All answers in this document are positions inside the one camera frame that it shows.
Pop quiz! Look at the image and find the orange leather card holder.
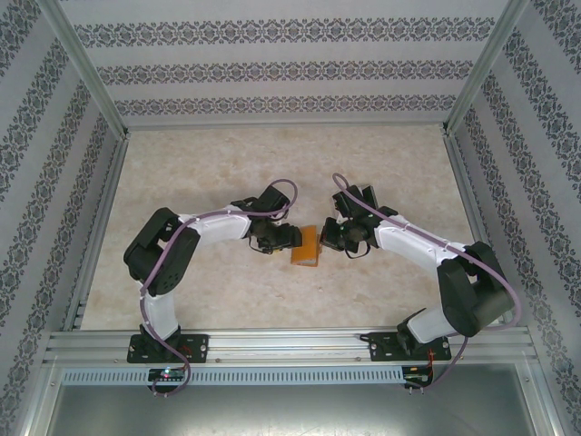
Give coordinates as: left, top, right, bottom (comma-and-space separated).
290, 223, 324, 268

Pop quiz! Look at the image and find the grey metal panel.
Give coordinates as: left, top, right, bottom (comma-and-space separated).
43, 383, 555, 436

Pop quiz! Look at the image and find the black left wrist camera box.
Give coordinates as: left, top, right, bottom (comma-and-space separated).
276, 225, 304, 249

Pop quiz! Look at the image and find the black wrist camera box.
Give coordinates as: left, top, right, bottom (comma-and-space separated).
320, 216, 348, 253
276, 225, 304, 249

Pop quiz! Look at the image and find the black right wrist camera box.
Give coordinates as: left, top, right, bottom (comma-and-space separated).
320, 216, 348, 253

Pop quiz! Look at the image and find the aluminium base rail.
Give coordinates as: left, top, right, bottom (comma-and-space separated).
43, 329, 539, 365

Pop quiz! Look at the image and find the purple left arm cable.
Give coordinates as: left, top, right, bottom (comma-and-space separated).
139, 178, 300, 399

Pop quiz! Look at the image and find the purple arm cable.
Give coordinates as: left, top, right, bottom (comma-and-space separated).
331, 172, 524, 392
139, 178, 300, 399

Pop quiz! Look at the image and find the grey slotted cable duct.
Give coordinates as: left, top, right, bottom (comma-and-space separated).
58, 366, 406, 388

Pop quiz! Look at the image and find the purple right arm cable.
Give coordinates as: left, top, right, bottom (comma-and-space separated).
331, 172, 524, 392

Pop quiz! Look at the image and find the aluminium side rail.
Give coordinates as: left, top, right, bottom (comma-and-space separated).
61, 134, 132, 332

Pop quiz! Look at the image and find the aluminium corner post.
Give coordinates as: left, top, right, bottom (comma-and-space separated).
43, 0, 132, 140
441, 0, 532, 137

